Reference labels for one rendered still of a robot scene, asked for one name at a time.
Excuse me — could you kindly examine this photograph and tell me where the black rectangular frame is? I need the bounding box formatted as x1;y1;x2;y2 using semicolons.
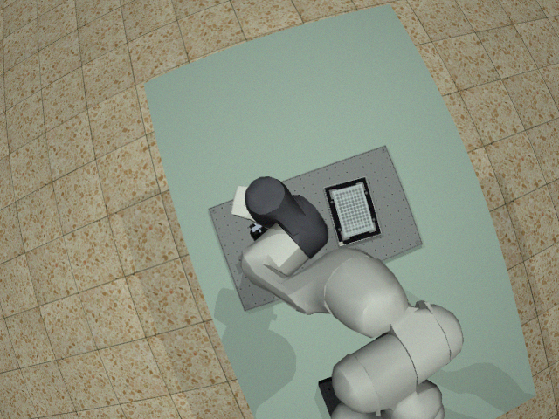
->
324;176;382;247

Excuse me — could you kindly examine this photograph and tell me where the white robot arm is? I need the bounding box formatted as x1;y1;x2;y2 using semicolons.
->
231;176;464;419

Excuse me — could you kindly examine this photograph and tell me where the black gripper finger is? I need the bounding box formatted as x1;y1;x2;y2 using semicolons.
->
249;224;267;241

